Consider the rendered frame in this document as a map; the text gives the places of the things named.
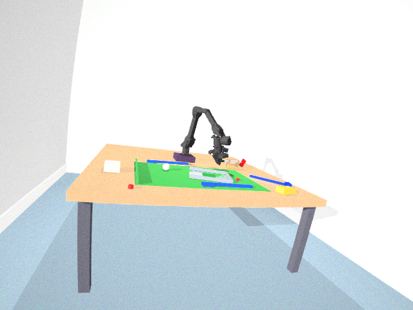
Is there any white box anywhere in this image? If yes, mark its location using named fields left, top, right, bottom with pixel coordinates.
left=104, top=160, right=121, bottom=172

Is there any yellow block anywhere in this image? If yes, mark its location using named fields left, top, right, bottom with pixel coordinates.
left=276, top=186, right=296, bottom=194

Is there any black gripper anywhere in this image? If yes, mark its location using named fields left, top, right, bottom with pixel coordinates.
left=208, top=145, right=228, bottom=165

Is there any green flat mat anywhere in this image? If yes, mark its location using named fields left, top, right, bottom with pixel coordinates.
left=134, top=162, right=271, bottom=192

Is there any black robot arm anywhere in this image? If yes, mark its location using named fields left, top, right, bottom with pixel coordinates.
left=180, top=106, right=232, bottom=156

